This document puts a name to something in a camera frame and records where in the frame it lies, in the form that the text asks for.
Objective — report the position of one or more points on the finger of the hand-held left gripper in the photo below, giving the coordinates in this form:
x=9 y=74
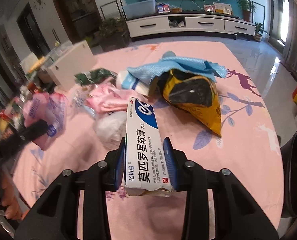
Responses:
x=31 y=132

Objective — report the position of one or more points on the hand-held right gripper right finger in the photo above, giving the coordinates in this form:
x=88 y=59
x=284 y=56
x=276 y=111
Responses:
x=168 y=160

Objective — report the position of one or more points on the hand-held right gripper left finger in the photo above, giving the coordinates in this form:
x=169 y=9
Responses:
x=120 y=156

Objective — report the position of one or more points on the white and blue ointment box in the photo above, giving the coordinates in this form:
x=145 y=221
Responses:
x=141 y=142

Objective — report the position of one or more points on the pink tissue packet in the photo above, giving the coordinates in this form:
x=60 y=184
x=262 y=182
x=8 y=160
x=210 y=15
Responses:
x=44 y=105

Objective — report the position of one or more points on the yellow snack bag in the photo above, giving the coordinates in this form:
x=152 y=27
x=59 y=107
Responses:
x=203 y=115

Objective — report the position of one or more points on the light blue cloth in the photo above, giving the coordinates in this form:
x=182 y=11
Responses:
x=178 y=65

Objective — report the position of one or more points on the black trash bin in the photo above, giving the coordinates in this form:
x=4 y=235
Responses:
x=294 y=175

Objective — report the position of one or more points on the person's left hand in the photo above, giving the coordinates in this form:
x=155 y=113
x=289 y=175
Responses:
x=12 y=200

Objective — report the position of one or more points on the crumpled white tissue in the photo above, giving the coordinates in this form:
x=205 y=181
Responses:
x=109 y=127

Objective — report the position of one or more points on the clutter of bottles and jars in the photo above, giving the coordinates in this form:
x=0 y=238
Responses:
x=11 y=105

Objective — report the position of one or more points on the pink plastic wrapper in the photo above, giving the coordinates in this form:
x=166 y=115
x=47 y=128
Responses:
x=106 y=97

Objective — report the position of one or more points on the green snack wrapper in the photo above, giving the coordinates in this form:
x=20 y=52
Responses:
x=93 y=76

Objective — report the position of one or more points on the pink printed tablecloth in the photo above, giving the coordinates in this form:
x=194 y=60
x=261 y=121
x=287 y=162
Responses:
x=251 y=142

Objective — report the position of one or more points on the plant in dark planter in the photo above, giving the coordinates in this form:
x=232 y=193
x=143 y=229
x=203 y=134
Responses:
x=113 y=33

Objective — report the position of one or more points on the white television cabinet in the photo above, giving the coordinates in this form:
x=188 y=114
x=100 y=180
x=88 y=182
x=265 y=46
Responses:
x=203 y=25

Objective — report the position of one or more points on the clear storage box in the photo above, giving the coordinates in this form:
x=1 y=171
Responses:
x=138 y=9

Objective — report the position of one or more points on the red and blue boxes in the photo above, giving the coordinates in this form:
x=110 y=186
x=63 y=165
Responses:
x=163 y=8

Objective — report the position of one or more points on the small potted plant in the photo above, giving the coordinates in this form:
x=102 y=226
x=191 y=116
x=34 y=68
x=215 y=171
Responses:
x=259 y=32

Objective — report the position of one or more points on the yellow desk calendar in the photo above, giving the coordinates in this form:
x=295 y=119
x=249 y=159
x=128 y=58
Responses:
x=222 y=8

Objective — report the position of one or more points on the tall potted plant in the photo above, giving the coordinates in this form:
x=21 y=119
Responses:
x=246 y=10

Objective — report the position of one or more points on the black wall clock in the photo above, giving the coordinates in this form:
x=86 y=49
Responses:
x=40 y=1

